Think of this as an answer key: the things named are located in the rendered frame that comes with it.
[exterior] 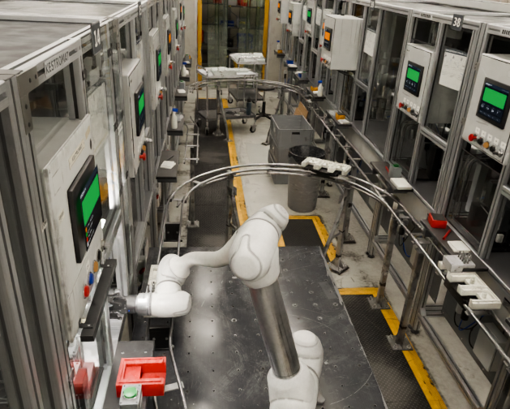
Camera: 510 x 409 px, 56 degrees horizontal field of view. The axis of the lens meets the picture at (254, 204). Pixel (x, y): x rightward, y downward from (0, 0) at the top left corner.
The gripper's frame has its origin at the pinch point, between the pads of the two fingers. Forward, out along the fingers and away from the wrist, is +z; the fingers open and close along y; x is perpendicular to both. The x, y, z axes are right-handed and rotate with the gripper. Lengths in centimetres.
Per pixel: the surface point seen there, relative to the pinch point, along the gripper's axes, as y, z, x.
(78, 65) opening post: 96, -14, 22
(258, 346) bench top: -33, -71, -11
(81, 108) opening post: 85, -14, 22
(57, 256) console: 62, -15, 62
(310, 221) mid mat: -101, -148, -258
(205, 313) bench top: -33, -47, -34
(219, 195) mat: -101, -59, -317
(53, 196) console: 76, -16, 60
